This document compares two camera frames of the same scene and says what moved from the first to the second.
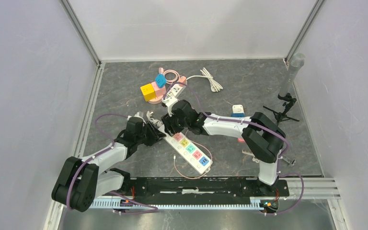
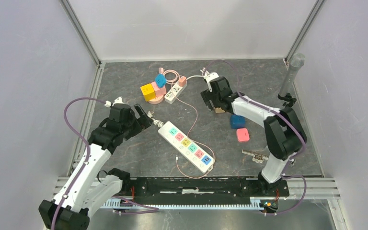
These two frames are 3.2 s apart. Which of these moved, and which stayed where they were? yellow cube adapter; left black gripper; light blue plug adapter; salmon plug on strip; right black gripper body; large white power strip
Moved: left black gripper; right black gripper body
Stayed: light blue plug adapter; salmon plug on strip; large white power strip; yellow cube adapter
